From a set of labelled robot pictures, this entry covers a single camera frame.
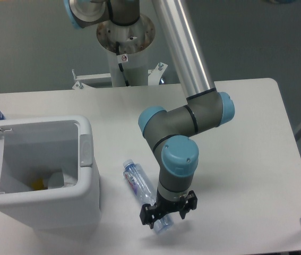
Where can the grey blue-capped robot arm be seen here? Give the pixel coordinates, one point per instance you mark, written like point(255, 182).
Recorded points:
point(168, 133)

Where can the white plastic wrapper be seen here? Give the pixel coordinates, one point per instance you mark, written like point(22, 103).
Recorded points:
point(61, 180)

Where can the yellow trash inside can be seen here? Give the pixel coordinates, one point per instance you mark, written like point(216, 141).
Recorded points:
point(38, 184)

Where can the clear plastic water bottle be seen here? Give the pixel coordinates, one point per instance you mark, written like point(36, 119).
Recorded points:
point(144, 192)

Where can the white plastic trash can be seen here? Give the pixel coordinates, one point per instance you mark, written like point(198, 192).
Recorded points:
point(32, 148)

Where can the white metal base bracket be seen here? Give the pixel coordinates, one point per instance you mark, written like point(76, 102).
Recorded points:
point(159, 75)

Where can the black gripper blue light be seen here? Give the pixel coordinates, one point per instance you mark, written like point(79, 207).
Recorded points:
point(150, 214)

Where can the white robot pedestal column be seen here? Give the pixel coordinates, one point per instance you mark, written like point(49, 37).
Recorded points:
point(127, 47)

